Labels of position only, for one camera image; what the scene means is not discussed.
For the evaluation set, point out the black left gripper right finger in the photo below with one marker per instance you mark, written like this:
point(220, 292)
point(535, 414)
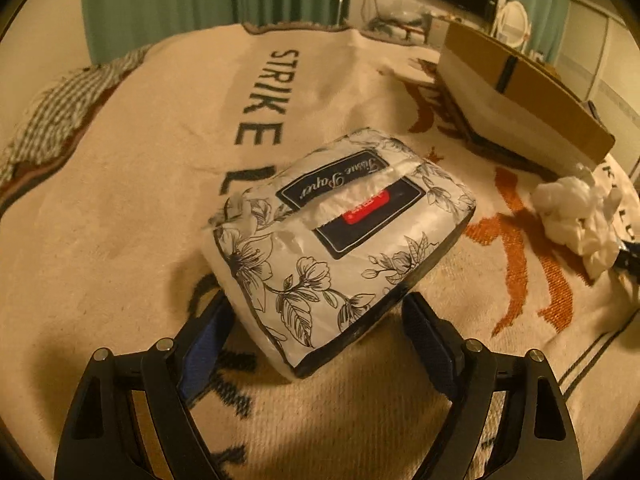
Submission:
point(535, 438)

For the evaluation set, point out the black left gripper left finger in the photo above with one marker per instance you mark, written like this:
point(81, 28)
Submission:
point(101, 438)

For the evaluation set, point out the white soft cloth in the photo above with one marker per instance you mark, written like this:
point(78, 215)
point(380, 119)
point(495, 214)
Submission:
point(578, 213)

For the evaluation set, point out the floral black-white tissue pack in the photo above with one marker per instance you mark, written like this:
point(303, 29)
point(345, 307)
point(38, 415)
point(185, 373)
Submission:
point(312, 258)

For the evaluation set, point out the checkered grey bedsheet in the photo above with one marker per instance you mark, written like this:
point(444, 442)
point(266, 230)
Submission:
point(59, 109)

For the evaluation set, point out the brown cardboard box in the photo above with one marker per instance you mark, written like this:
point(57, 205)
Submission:
point(511, 104)

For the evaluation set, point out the white oval vanity mirror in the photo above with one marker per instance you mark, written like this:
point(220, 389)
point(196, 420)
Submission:
point(512, 26)

